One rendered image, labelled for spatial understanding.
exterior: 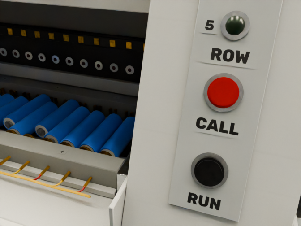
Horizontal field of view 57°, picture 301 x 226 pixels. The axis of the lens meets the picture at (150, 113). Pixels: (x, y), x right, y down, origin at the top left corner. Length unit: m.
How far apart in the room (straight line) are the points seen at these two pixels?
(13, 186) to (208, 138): 0.18
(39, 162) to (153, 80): 0.14
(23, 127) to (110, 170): 0.12
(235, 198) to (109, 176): 0.11
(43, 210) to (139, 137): 0.11
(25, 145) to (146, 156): 0.14
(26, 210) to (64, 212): 0.03
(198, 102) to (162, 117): 0.02
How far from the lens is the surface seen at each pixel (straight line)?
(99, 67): 0.35
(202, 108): 0.15
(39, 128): 0.31
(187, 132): 0.16
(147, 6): 0.18
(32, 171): 0.27
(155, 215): 0.18
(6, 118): 0.34
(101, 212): 0.23
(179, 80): 0.16
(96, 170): 0.23
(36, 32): 0.39
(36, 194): 0.25
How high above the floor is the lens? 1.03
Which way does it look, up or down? 9 degrees down
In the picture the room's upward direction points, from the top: 8 degrees clockwise
